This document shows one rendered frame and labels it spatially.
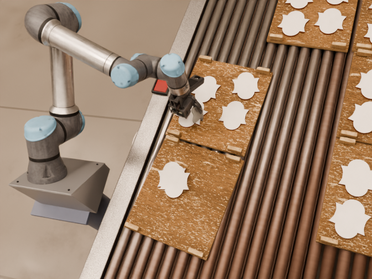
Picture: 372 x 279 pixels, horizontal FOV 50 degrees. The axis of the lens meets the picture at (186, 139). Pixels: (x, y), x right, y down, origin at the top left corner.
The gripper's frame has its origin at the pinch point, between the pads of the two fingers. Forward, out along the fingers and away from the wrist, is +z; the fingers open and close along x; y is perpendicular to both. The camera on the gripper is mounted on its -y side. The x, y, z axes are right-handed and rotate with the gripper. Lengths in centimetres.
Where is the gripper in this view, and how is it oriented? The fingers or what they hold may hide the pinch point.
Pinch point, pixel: (191, 113)
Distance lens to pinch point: 161.8
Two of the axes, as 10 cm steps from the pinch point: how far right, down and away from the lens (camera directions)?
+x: 8.5, 3.7, -3.8
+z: 1.7, 4.8, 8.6
